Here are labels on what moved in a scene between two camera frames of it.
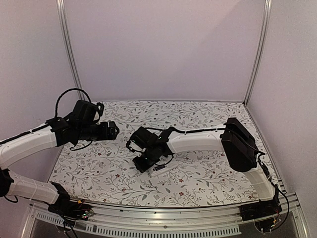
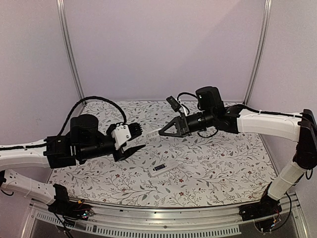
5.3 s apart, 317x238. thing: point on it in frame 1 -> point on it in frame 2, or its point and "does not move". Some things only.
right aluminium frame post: [267, 11] does not move
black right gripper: [142, 165] -> [183, 125]
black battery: [158, 167] does not move
